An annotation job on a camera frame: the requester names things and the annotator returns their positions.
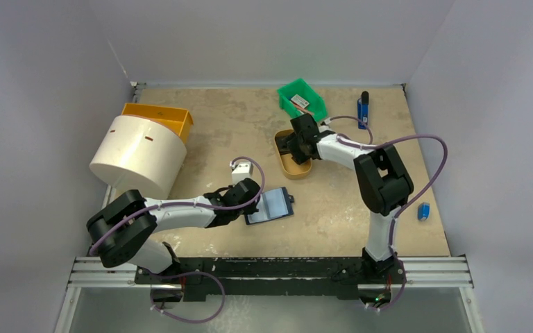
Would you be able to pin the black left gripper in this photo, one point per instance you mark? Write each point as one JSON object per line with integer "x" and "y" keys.
{"x": 256, "y": 209}

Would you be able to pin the green plastic bin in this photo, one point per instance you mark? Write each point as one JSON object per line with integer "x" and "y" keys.
{"x": 300, "y": 87}

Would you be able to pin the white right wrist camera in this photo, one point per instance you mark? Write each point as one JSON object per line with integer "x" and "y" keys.
{"x": 326, "y": 124}

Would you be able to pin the small blue eraser block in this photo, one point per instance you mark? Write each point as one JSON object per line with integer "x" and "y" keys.
{"x": 423, "y": 211}

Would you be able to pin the white cylindrical container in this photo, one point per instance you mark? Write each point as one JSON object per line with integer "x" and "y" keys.
{"x": 137, "y": 153}

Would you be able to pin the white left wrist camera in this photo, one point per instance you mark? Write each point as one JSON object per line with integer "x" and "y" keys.
{"x": 241, "y": 171}

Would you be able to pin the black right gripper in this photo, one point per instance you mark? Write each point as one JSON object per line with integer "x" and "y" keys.
{"x": 295, "y": 144}

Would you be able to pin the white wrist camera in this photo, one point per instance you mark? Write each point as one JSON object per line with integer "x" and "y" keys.
{"x": 241, "y": 171}
{"x": 326, "y": 124}

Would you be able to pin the tan oval plastic tray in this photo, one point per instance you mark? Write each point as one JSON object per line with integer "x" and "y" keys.
{"x": 290, "y": 169}

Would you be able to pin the black VIP credit cards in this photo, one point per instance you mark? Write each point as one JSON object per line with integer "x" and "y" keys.
{"x": 283, "y": 147}

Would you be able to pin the blue leather card holder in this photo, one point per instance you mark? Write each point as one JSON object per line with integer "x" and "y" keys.
{"x": 273, "y": 204}

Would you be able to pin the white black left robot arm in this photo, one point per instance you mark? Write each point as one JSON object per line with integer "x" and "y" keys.
{"x": 121, "y": 232}

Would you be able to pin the items inside green bin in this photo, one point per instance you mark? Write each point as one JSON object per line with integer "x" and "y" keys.
{"x": 300, "y": 103}

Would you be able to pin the blue stapler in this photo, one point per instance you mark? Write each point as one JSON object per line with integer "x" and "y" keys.
{"x": 363, "y": 110}

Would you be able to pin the yellow wooden box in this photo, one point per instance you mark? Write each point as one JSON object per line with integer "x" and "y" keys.
{"x": 178, "y": 120}

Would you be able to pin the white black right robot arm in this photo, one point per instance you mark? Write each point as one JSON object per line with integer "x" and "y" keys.
{"x": 383, "y": 181}

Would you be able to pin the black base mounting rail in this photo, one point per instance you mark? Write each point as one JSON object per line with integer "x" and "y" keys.
{"x": 193, "y": 279}

